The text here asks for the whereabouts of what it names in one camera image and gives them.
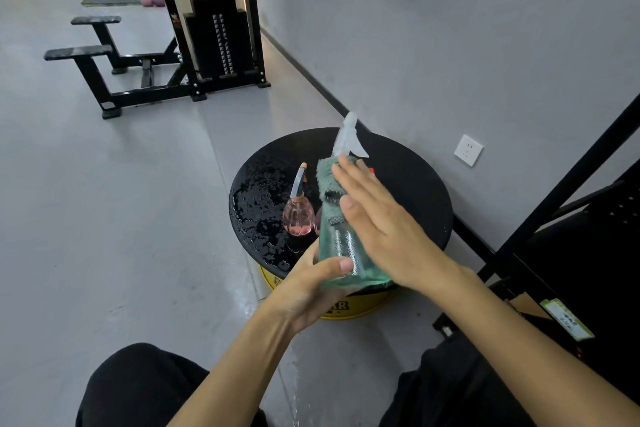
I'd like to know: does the person's right hand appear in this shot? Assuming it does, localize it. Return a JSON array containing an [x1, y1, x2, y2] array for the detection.
[[331, 155, 483, 295]]

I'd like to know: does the person's left hand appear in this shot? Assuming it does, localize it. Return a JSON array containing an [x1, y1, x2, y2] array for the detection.
[[262, 240, 381, 336]]

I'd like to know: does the green spray bottle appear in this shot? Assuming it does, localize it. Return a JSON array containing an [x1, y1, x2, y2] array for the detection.
[[317, 111, 392, 291]]

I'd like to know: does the pink spray bottle grey nozzle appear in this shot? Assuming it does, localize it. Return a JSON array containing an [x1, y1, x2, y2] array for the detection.
[[282, 162, 316, 238]]

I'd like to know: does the green cleaning cloth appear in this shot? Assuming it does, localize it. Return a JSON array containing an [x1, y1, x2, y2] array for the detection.
[[315, 156, 359, 228]]

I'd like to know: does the black metal rack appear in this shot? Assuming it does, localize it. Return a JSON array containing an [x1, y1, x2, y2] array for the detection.
[[432, 93, 640, 402]]

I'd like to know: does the person's left forearm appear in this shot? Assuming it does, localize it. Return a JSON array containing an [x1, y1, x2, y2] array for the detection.
[[167, 309, 301, 427]]

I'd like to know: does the person's right forearm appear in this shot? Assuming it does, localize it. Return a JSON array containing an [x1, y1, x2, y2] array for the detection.
[[429, 266, 640, 427]]

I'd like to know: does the round black table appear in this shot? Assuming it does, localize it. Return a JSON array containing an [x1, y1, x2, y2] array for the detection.
[[229, 127, 455, 292]]

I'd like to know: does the green white label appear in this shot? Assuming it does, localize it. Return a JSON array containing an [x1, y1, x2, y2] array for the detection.
[[539, 298, 596, 342]]

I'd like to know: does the white wall socket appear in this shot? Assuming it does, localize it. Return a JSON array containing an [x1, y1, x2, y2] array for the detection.
[[453, 134, 485, 168]]

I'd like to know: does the black cable weight machine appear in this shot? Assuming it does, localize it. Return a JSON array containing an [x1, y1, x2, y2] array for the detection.
[[43, 0, 272, 120]]

